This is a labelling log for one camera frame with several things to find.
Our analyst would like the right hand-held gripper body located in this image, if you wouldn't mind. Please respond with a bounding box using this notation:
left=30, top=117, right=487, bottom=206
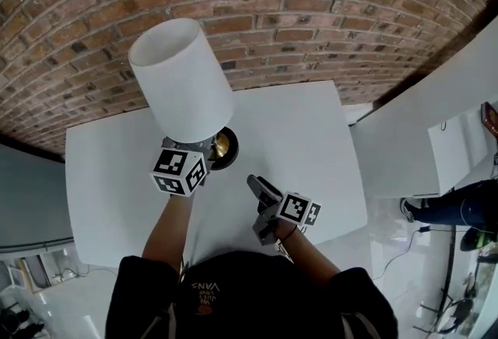
left=251, top=192, right=323, bottom=247

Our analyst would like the person's right forearm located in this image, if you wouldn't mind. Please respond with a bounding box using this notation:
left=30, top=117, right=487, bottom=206
left=276, top=221, right=344, bottom=288

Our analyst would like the black metal chair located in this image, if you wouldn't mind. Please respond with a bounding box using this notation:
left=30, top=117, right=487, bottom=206
left=412, top=286, right=479, bottom=335

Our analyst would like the white table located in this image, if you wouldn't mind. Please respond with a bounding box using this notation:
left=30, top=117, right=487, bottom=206
left=64, top=80, right=369, bottom=269

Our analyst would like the green and black bag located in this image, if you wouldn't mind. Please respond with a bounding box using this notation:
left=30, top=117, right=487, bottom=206
left=460, top=227, right=498, bottom=253

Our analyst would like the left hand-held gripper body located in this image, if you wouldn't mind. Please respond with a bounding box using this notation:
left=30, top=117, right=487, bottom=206
left=149, top=136, right=216, bottom=199

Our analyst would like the grey panel furniture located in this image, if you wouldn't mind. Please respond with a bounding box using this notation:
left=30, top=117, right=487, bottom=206
left=0, top=142, right=75, bottom=255

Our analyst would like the white counter cabinet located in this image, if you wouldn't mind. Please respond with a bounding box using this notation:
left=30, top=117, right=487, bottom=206
left=349, top=16, right=498, bottom=199

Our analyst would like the white shade lamp black base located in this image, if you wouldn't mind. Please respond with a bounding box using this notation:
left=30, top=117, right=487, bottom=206
left=128, top=17, right=240, bottom=173

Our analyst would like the thin floor cable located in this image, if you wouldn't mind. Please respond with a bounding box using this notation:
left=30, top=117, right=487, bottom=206
left=372, top=225, right=433, bottom=281

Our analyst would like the dark framed picture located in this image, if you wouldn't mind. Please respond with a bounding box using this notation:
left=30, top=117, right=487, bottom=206
left=480, top=101, right=498, bottom=137

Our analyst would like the person's left forearm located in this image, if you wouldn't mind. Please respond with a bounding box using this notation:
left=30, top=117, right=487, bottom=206
left=141, top=193, right=196, bottom=267

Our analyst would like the person's black shirt torso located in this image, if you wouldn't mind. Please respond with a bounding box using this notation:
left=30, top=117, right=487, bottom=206
left=103, top=250, right=398, bottom=339

